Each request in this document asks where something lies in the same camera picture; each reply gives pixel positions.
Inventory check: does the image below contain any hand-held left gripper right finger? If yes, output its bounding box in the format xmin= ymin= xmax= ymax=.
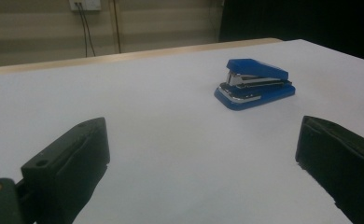
xmin=295 ymin=115 xmax=364 ymax=224

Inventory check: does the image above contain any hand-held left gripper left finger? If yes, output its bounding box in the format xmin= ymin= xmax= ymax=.
xmin=21 ymin=117 xmax=111 ymax=224

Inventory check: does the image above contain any blue stapler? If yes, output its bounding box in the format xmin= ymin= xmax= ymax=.
xmin=213 ymin=58 xmax=297 ymax=111

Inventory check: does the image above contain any white table sheet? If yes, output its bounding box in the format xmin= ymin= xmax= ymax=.
xmin=0 ymin=38 xmax=364 ymax=224

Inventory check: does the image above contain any black curtain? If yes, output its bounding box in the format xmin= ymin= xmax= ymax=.
xmin=218 ymin=0 xmax=364 ymax=64

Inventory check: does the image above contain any thin black wall cable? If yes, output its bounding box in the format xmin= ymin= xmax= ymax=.
xmin=112 ymin=0 xmax=122 ymax=54

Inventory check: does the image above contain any white wall socket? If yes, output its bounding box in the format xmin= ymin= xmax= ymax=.
xmin=68 ymin=0 xmax=102 ymax=12

